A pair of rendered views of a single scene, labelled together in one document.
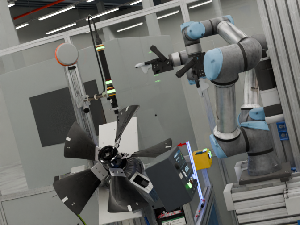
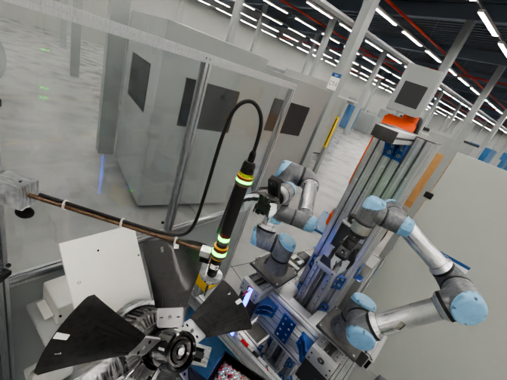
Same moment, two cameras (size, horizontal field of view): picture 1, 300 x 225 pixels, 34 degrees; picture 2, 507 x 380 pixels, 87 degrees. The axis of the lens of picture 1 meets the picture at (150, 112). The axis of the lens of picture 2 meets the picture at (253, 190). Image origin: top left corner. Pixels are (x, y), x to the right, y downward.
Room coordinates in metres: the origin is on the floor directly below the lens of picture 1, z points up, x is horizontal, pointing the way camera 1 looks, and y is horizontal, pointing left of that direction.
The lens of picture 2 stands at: (2.51, 0.80, 2.07)
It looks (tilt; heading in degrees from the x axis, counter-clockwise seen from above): 24 degrees down; 289
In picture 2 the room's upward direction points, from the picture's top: 20 degrees clockwise
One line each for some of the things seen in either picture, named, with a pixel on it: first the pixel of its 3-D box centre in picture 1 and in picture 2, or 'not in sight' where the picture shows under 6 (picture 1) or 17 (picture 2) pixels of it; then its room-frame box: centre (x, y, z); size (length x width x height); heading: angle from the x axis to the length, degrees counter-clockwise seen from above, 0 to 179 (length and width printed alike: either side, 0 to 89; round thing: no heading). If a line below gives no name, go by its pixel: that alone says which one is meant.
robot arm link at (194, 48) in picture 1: (193, 49); (360, 227); (2.40, -0.28, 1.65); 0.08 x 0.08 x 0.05
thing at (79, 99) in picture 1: (82, 101); (11, 189); (3.33, 0.42, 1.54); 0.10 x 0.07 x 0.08; 23
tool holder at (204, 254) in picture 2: (113, 101); (211, 264); (2.76, 0.18, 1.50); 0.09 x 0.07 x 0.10; 23
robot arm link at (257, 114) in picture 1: (261, 120); (283, 246); (2.68, -0.58, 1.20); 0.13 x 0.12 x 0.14; 14
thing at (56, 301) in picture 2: not in sight; (62, 298); (3.36, 0.24, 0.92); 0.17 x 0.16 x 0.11; 168
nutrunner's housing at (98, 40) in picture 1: (106, 73); (228, 224); (2.75, 0.18, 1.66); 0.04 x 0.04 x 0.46
